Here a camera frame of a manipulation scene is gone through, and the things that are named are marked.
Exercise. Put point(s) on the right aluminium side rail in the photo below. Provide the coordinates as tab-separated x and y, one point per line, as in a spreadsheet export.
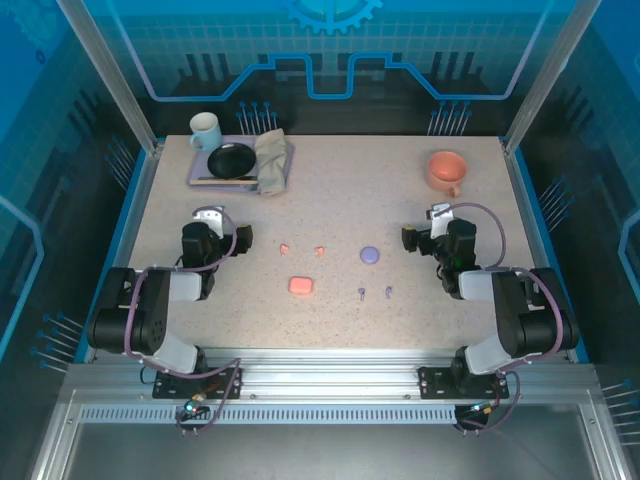
515	170

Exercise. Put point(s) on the left aluminium frame post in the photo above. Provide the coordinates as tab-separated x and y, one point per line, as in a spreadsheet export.
107	75

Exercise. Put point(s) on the pink earbud charging case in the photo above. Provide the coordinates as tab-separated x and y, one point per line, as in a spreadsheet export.
301	285

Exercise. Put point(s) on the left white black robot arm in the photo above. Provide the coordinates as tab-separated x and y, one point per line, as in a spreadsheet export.
150	320

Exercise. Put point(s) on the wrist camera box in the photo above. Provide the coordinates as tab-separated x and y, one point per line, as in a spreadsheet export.
209	220
440	220

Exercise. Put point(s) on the aluminium side rail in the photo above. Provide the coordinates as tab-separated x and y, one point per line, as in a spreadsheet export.
148	170
515	170

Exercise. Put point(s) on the purple earbud charging case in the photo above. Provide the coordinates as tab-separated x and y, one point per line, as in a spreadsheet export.
370	255

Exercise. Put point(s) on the beige folded cloth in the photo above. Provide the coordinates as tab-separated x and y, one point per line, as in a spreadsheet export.
272	160

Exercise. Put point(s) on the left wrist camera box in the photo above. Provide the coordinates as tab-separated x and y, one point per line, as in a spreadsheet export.
209	220

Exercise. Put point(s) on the grey metal bottom tray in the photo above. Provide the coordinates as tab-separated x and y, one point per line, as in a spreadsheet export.
330	452

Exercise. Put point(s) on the wooden stick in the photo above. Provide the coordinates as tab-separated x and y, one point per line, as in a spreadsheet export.
225	183

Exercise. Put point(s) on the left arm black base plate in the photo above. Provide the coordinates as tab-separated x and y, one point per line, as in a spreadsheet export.
170	385

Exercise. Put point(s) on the left aluminium side rail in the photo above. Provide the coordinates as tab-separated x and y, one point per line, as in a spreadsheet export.
148	170

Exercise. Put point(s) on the black plate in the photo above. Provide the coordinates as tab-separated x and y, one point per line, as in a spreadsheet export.
232	161

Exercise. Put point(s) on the aluminium frame post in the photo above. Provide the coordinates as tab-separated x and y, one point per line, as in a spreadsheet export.
107	75
550	75

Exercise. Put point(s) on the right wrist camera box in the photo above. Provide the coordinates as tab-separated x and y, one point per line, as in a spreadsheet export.
440	220

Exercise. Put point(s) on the light blue mug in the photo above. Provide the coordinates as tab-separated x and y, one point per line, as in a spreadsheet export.
212	135

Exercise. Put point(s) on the pink earbud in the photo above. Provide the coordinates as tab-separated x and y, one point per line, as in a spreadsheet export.
319	251
284	248

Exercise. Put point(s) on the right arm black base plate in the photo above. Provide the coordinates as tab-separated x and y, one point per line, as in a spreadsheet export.
435	382

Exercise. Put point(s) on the orange cup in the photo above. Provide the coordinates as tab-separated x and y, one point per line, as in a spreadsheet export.
447	172

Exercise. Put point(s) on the right aluminium frame post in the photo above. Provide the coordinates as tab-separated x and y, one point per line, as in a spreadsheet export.
550	75

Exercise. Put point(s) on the lavender tray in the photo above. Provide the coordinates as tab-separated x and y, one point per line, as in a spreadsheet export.
200	165

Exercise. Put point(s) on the aluminium mounting rail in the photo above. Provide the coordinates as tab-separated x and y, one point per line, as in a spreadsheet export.
325	375

